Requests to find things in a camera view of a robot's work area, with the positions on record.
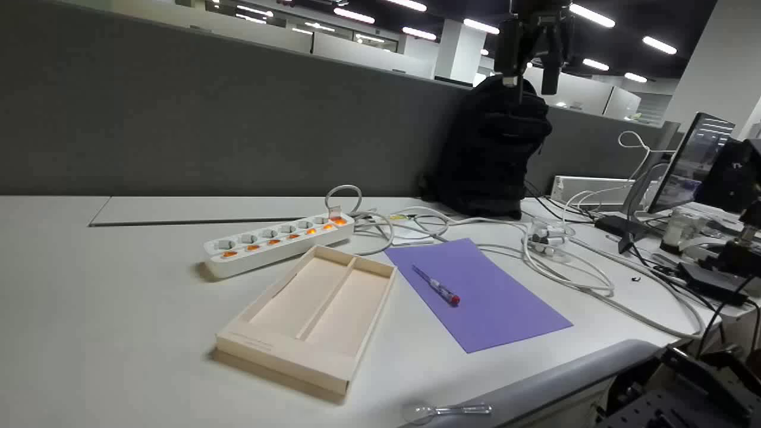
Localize black adapter box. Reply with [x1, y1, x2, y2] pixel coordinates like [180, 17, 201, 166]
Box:
[594, 214, 641, 238]

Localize small white jar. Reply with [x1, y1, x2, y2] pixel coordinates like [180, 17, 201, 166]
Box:
[659, 210, 695, 255]

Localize black equipment on desk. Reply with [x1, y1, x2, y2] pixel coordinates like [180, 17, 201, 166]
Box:
[677, 137, 761, 307]

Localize long white cable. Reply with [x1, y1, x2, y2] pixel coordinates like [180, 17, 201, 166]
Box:
[397, 204, 709, 341]

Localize black cable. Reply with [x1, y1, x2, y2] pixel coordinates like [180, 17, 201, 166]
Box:
[624, 241, 761, 360]
[523, 180, 597, 225]

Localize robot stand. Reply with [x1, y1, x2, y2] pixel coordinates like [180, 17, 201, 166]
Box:
[593, 346, 761, 428]

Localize white power strip orange switches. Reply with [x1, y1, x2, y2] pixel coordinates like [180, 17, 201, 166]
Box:
[203, 206, 356, 279]

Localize purple paper sheet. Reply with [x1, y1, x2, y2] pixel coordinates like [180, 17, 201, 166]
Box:
[383, 237, 574, 354]

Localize long white box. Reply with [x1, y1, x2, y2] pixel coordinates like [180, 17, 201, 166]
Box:
[549, 175, 662, 210]

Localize screwdriver with red cap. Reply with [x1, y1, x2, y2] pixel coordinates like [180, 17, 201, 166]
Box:
[411, 264, 461, 307]

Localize cream wooden tray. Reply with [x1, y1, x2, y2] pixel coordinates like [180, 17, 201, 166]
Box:
[215, 244, 398, 397]

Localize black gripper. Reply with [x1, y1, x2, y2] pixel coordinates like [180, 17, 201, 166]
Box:
[494, 0, 575, 96]

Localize clear plastic spoon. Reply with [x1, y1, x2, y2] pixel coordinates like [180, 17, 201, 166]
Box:
[401, 402, 493, 426]

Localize monitor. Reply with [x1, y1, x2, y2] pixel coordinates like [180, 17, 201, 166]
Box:
[618, 111, 738, 255]

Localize grey office partition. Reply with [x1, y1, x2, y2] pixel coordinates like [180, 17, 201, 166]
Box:
[0, 0, 682, 198]

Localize black backpack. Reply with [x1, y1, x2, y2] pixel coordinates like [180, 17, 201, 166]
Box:
[419, 75, 554, 220]

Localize white power strip cable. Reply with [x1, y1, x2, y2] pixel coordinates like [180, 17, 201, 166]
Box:
[324, 184, 397, 257]

